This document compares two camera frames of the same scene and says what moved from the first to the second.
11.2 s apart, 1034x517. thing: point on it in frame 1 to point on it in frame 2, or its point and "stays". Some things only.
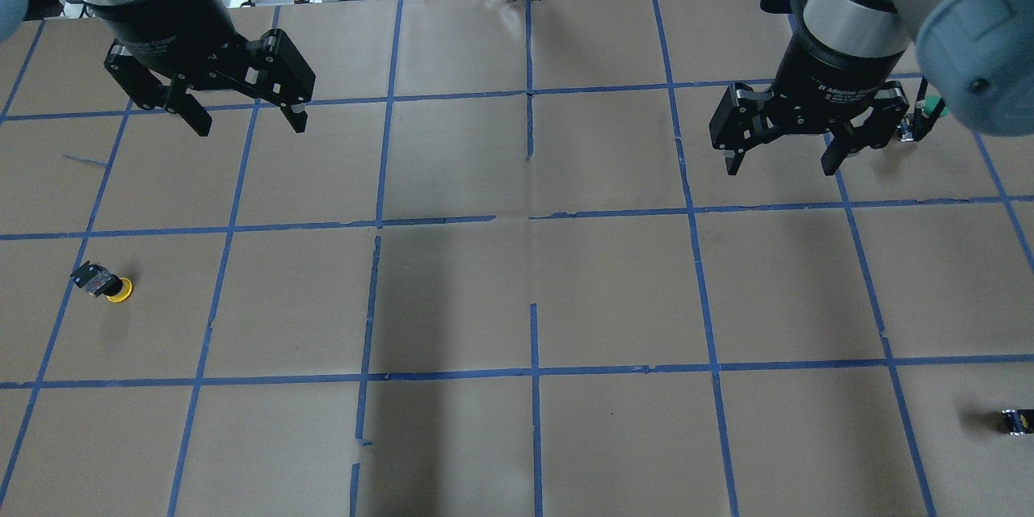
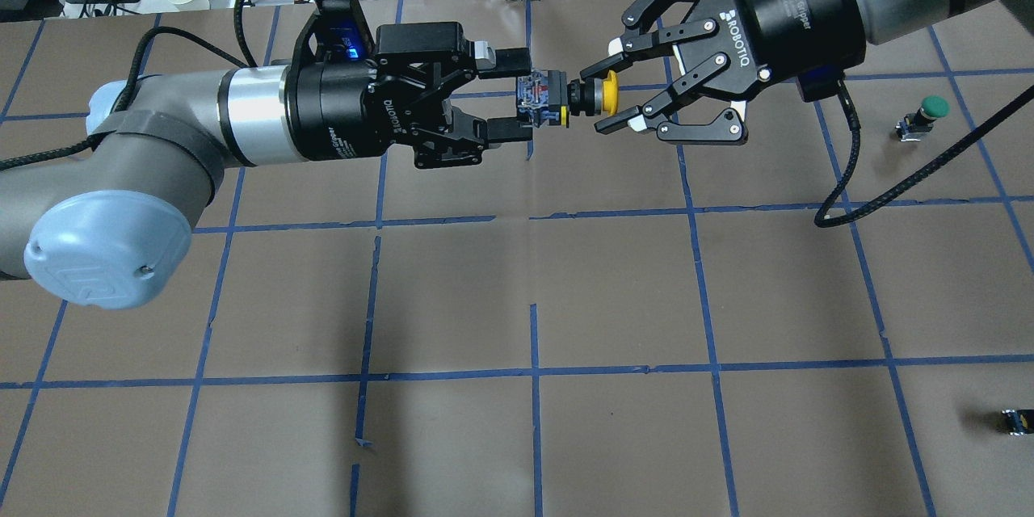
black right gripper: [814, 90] to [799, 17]
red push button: [1021, 421] stays
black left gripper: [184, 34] to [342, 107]
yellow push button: [98, 281] to [551, 98]
